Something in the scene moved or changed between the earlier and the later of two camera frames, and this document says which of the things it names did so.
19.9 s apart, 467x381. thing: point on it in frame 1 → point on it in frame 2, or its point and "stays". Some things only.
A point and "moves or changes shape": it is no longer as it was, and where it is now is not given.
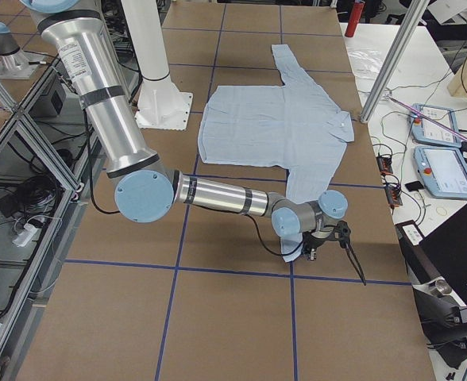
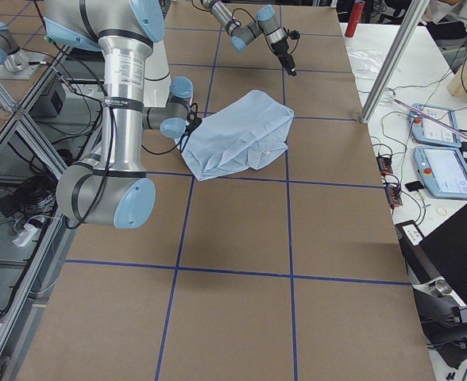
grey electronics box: (50, 105) stays
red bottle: (357, 12) stays
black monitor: (451, 297) stays
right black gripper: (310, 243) → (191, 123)
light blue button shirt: (296, 127) moves or changes shape
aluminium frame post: (413, 19) stays
